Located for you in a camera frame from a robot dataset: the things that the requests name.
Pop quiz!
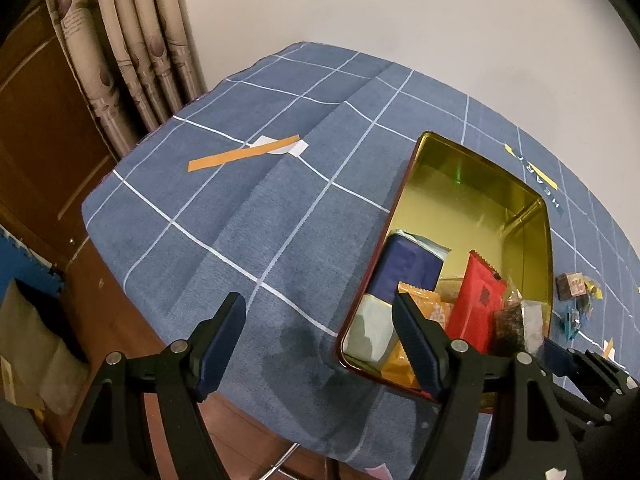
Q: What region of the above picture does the orange snack packet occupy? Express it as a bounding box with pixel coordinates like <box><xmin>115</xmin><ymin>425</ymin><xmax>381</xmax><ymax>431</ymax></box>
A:
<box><xmin>382</xmin><ymin>282</ymin><xmax>448</xmax><ymax>396</ymax></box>

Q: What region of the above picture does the red snack packet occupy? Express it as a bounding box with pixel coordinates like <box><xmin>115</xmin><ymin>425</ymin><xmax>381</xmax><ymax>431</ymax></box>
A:
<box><xmin>445</xmin><ymin>250</ymin><xmax>506</xmax><ymax>354</ymax></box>

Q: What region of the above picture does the dark seaweed snack block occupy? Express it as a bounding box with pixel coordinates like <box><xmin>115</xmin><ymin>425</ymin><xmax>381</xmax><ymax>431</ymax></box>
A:
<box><xmin>492</xmin><ymin>300</ymin><xmax>550</xmax><ymax>358</ymax></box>

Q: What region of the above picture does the fried twist bag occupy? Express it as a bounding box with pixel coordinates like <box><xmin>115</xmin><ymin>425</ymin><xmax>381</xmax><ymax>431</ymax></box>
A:
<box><xmin>435</xmin><ymin>276</ymin><xmax>463</xmax><ymax>327</ymax></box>
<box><xmin>502</xmin><ymin>278</ymin><xmax>523</xmax><ymax>310</ymax></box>

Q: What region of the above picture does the brown red brick candy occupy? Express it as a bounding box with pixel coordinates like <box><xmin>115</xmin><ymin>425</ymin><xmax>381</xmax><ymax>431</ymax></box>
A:
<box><xmin>555</xmin><ymin>272</ymin><xmax>587</xmax><ymax>301</ymax></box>

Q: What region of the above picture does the yellow brown candy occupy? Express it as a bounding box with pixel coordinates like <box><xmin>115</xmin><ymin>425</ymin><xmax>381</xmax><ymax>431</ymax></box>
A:
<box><xmin>575</xmin><ymin>275</ymin><xmax>603</xmax><ymax>314</ymax></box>

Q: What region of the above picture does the navy white snack packet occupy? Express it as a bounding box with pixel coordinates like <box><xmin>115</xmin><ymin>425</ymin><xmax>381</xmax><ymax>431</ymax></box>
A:
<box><xmin>342</xmin><ymin>230</ymin><xmax>449</xmax><ymax>368</ymax></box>

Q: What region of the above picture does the orange tape strip right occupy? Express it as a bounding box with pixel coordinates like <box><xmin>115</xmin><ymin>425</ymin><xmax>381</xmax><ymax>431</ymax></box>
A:
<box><xmin>603</xmin><ymin>339</ymin><xmax>615</xmax><ymax>360</ymax></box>

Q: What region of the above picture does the orange tape strip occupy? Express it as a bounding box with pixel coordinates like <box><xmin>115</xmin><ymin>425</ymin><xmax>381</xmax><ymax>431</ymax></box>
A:
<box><xmin>603</xmin><ymin>339</ymin><xmax>615</xmax><ymax>360</ymax></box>
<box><xmin>186</xmin><ymin>146</ymin><xmax>269</xmax><ymax>172</ymax></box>

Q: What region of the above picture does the maroon gold toffee tin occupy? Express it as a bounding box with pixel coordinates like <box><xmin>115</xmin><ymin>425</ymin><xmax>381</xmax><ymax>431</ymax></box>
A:
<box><xmin>336</xmin><ymin>132</ymin><xmax>554</xmax><ymax>396</ymax></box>

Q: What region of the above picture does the blue checked tablecloth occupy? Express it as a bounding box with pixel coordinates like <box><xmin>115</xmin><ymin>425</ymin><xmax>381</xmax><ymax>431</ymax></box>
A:
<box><xmin>81</xmin><ymin>42</ymin><xmax>639</xmax><ymax>479</ymax></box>

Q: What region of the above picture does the orange tape strip left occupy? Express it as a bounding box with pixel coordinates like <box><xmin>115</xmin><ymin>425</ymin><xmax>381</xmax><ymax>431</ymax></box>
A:
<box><xmin>186</xmin><ymin>146</ymin><xmax>269</xmax><ymax>172</ymax></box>

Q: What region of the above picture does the blue foam mat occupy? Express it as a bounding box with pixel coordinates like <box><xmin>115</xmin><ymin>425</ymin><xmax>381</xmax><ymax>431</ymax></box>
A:
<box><xmin>0</xmin><ymin>226</ymin><xmax>63</xmax><ymax>299</ymax></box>

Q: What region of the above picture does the white paper patch left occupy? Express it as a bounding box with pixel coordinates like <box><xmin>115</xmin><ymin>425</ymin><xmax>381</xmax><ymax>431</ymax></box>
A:
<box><xmin>250</xmin><ymin>136</ymin><xmax>308</xmax><ymax>157</ymax></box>

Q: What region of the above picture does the brown wooden door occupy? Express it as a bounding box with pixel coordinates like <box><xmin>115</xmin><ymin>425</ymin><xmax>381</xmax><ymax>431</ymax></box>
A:
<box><xmin>1</xmin><ymin>0</ymin><xmax>116</xmax><ymax>269</ymax></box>

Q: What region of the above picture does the beige patterned curtain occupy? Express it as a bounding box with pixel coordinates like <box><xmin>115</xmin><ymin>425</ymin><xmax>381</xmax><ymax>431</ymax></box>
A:
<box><xmin>44</xmin><ymin>0</ymin><xmax>204</xmax><ymax>157</ymax></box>

